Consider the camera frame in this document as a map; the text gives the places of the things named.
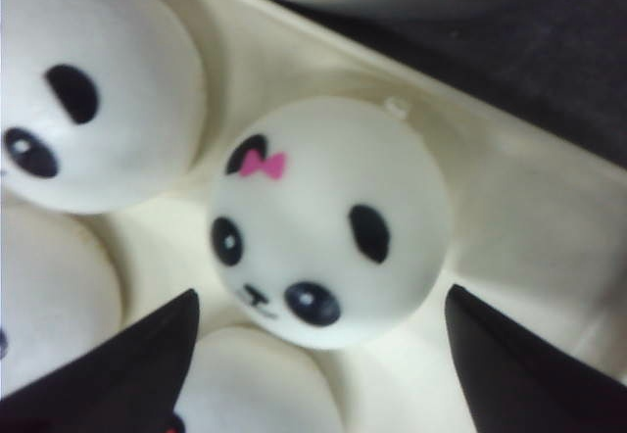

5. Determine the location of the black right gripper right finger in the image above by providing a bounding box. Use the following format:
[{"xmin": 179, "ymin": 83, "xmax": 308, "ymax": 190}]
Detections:
[{"xmin": 445, "ymin": 285, "xmax": 626, "ymax": 432}]

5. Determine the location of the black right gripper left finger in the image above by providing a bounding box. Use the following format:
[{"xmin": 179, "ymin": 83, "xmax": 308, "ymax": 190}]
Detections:
[{"xmin": 1, "ymin": 290, "xmax": 199, "ymax": 432}]

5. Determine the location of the panda bun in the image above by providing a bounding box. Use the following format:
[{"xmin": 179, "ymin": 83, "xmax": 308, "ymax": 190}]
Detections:
[
  {"xmin": 1, "ymin": 0, "xmax": 205, "ymax": 214},
  {"xmin": 208, "ymin": 96, "xmax": 452, "ymax": 350},
  {"xmin": 1, "ymin": 205, "xmax": 122, "ymax": 395},
  {"xmin": 174, "ymin": 327, "xmax": 344, "ymax": 432}
]

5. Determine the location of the cream plastic tray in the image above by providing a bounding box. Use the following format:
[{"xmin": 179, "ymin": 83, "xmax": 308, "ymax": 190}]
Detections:
[{"xmin": 97, "ymin": 0, "xmax": 626, "ymax": 432}]

